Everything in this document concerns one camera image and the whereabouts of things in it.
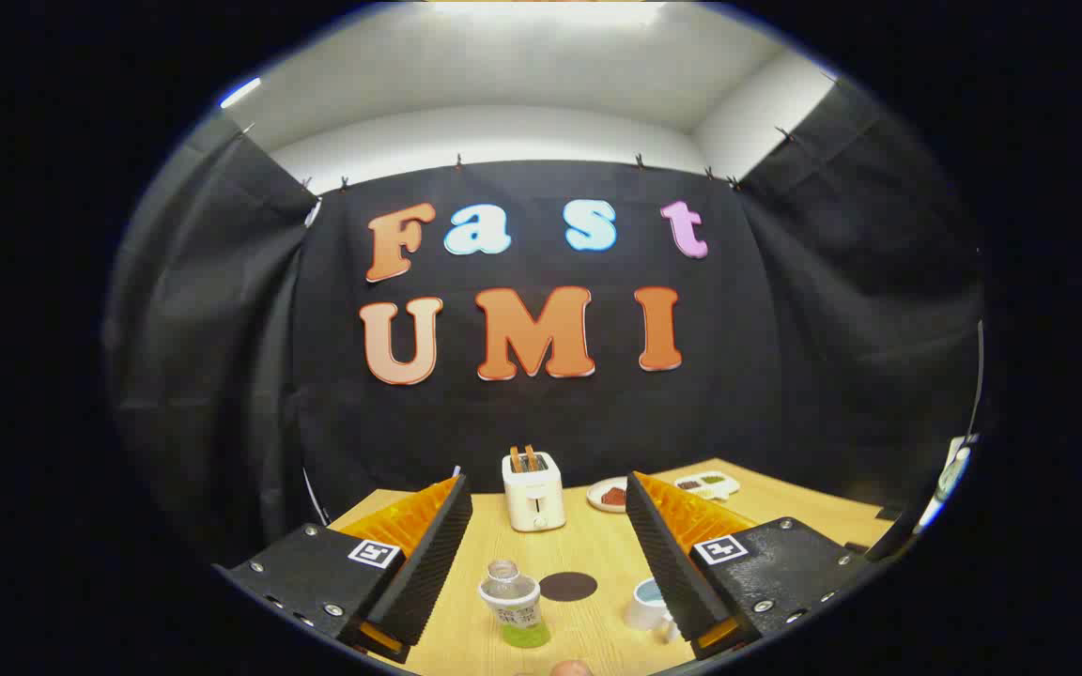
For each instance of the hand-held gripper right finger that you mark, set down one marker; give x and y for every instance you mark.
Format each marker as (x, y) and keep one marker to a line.
(668, 563)

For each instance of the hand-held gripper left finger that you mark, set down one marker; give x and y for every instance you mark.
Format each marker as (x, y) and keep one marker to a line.
(428, 563)

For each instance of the white cup blue inside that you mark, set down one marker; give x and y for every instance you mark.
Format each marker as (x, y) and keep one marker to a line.
(644, 606)

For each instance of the clear juice bottle white label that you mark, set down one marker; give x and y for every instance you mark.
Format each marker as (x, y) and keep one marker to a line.
(513, 610)

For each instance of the dark round coaster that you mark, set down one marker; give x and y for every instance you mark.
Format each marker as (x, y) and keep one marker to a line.
(567, 586)

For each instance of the wooden table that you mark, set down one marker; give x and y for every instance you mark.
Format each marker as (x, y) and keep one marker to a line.
(588, 545)

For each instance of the reddish brown food pieces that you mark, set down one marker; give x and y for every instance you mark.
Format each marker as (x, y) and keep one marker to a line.
(612, 496)

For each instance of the white divided dish with seeds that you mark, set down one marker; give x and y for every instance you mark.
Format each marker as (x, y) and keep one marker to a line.
(715, 485)

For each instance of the white round plate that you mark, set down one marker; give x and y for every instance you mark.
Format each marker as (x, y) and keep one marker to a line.
(595, 498)

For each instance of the white toaster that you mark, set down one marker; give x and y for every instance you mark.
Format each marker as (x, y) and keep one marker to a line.
(533, 498)

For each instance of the brown toast slice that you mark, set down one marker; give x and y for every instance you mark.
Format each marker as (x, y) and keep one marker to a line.
(515, 460)
(532, 457)

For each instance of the small pink round object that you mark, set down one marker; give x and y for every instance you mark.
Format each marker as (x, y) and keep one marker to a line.
(571, 668)

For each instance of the black backdrop cloth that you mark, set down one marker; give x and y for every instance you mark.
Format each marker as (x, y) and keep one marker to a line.
(522, 422)

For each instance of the white teal device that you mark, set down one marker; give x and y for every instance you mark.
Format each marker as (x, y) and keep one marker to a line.
(952, 479)

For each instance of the ceiling light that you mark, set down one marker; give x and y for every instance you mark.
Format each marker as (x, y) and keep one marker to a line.
(240, 92)

